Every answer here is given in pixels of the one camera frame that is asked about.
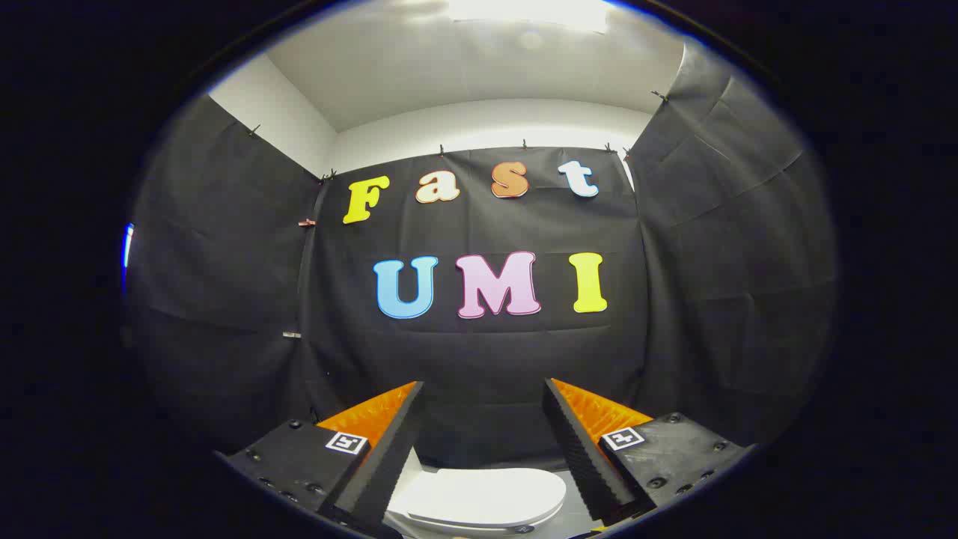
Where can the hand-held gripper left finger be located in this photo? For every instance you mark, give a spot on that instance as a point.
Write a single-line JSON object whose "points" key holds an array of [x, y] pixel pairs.
{"points": [[389, 449]]}

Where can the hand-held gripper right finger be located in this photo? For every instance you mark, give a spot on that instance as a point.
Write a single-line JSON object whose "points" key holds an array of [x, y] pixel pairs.
{"points": [[576, 449]]}

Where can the white toilet lid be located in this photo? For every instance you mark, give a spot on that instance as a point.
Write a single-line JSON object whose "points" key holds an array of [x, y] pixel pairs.
{"points": [[486, 495]]}

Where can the white ceramic toilet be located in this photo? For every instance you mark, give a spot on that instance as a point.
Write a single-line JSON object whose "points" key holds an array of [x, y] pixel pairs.
{"points": [[413, 471]]}

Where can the black backdrop cloth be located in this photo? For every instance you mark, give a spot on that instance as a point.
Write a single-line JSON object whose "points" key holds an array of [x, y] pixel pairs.
{"points": [[486, 359]]}

